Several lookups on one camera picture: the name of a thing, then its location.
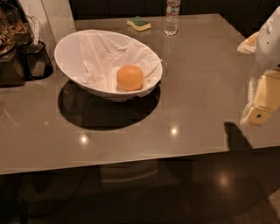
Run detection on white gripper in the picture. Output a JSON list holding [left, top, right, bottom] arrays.
[[237, 6, 280, 127]]

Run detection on orange fruit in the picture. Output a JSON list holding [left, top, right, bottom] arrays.
[[116, 65, 144, 91]]

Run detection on white bowl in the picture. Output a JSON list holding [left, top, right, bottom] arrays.
[[53, 29, 164, 102]]

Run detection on clear plastic water bottle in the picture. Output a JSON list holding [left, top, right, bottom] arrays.
[[164, 0, 181, 36]]

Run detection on yellow green sponge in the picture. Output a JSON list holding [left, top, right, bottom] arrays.
[[127, 17, 151, 32]]

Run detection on white paper napkin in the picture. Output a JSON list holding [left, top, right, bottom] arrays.
[[78, 30, 163, 101]]

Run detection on black mesh cup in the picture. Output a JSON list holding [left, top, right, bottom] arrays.
[[17, 41, 53, 80]]

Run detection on white packet in cup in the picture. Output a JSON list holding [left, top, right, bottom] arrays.
[[31, 16, 40, 46]]

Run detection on dark tray of food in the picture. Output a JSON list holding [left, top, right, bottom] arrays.
[[0, 0, 28, 88]]

